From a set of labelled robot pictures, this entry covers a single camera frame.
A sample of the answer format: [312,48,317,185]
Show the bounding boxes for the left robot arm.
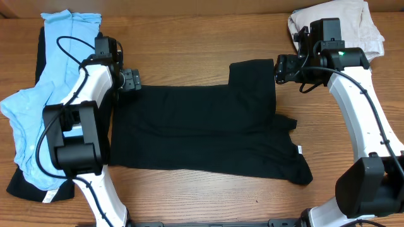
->
[38,34,141,226]

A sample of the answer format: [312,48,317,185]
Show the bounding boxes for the folded beige trousers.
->
[288,0,384,61]

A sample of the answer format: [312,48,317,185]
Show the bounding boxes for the black garment under pile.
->
[6,26,114,203]

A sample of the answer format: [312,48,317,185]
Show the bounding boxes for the black t-shirt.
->
[110,59,313,185]

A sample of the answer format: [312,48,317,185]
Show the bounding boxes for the light blue shirt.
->
[1,9,102,190]

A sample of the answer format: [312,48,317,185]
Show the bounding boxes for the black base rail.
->
[127,218,300,227]

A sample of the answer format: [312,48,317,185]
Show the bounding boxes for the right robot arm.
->
[269,18,403,227]

